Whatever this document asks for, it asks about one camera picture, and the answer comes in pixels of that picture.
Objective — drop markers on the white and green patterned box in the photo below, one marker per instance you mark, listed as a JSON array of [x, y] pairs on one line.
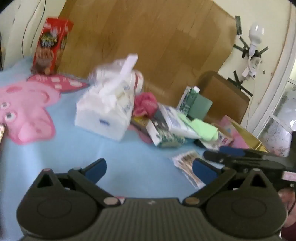
[[166, 139]]

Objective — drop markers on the clear packet with brown contents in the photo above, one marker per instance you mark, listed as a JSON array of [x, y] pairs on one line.
[[185, 164]]

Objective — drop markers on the white tissue pack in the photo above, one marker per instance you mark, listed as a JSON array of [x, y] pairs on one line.
[[99, 115]]

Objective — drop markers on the person's right hand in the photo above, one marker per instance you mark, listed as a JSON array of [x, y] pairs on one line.
[[290, 199]]

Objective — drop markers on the clear plastic wrapped packet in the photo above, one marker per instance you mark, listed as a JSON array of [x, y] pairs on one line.
[[108, 69]]

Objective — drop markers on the black tape strip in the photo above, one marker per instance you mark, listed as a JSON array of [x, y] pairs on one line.
[[262, 50], [242, 88], [238, 25]]

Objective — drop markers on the white wipes packet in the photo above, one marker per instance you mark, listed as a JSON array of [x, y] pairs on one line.
[[178, 125]]

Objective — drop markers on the pink box with gold inside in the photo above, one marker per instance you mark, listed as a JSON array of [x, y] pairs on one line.
[[240, 136]]

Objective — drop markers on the white framed window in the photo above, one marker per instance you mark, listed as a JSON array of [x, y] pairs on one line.
[[282, 111]]

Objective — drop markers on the dark green box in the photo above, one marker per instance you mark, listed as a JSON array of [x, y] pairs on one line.
[[200, 105]]

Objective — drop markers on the green patterned carton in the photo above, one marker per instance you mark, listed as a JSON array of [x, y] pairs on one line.
[[188, 99]]

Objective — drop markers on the wooden headboard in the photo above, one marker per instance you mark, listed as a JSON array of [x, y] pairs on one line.
[[150, 46]]

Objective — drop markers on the pink bath pouf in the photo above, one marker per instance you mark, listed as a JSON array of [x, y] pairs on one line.
[[145, 102]]

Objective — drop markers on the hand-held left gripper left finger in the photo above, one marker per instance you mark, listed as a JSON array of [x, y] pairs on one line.
[[98, 170]]

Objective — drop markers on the white printed packet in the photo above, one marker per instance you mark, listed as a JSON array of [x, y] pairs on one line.
[[222, 140]]

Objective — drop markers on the red snack box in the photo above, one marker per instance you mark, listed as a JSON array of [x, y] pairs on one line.
[[49, 46]]

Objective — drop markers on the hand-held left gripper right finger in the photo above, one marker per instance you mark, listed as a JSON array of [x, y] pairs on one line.
[[203, 172]]

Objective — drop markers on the light blue pig print blanket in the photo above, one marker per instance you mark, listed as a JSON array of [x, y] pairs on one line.
[[69, 148]]

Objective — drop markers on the light green cloth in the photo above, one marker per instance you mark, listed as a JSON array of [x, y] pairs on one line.
[[203, 129]]

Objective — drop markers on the white light bulb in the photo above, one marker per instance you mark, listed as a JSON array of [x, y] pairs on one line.
[[256, 32]]

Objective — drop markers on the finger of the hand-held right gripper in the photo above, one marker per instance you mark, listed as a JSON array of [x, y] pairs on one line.
[[232, 151], [217, 157]]

